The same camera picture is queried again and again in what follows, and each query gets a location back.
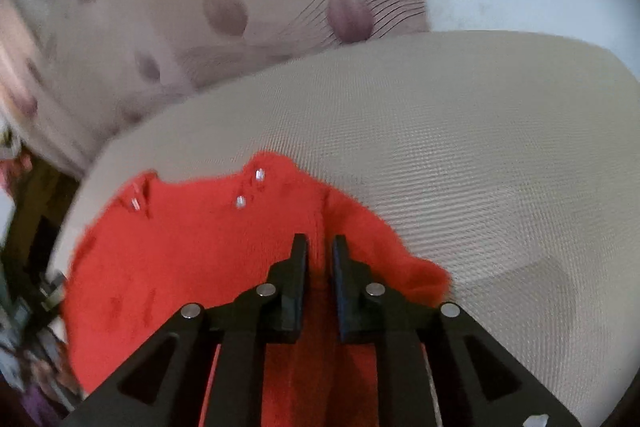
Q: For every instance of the red knit sweater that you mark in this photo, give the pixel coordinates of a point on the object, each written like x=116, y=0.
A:
x=175, y=247

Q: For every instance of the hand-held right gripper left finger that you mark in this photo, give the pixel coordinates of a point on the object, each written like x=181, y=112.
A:
x=299, y=277

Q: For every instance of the beige woven table cloth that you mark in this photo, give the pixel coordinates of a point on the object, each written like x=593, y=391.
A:
x=450, y=157

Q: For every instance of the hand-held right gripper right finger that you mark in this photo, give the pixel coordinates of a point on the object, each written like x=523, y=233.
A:
x=341, y=282

